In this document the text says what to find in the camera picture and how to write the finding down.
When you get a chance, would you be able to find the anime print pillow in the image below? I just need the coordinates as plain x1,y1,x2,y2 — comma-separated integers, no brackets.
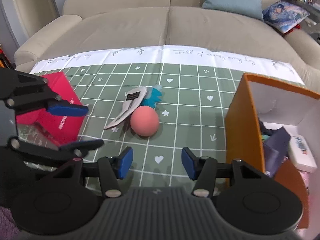
263,1,310,34

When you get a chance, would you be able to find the navy blue headband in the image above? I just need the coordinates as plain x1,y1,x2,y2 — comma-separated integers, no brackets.
259,121,291,178

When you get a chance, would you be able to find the cream door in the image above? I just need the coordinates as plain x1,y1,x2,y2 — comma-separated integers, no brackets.
14,0,58,38

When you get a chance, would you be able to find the blue plush toy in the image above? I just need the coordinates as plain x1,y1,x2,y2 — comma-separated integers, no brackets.
140,85,163,109

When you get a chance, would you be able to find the pink ball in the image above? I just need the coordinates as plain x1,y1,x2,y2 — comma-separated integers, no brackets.
130,106,159,137

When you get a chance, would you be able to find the white tissue pack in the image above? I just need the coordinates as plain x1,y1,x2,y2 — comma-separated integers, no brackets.
288,134,317,173

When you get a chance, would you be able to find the orange cardboard box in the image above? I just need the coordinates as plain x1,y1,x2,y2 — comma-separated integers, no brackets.
225,74,319,239

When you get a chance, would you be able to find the red transparent storage box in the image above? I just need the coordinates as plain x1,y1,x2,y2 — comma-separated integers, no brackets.
17,72,88,146

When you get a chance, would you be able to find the brown red cloth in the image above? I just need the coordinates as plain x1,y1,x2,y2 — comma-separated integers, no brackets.
274,159,309,229

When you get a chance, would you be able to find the purple fluffy clothing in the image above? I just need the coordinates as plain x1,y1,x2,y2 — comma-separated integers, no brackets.
0,207,20,240

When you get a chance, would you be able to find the beige fabric sofa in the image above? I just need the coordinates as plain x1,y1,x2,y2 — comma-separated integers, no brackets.
14,0,319,92

